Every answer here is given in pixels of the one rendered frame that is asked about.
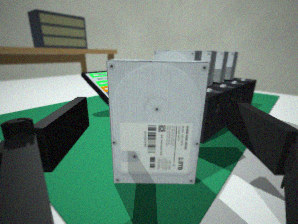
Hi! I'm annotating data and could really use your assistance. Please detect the black status display screen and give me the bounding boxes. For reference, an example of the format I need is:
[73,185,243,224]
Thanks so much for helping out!
[81,71,109,106]

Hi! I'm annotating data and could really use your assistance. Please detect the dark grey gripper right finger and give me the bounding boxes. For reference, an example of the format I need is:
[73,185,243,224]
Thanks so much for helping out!
[226,99,298,224]

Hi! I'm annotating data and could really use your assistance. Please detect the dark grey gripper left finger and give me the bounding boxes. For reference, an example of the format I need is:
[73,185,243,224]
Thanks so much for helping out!
[0,97,89,224]

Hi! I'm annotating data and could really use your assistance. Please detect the green bench mat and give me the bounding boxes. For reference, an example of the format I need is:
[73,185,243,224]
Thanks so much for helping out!
[0,95,246,224]

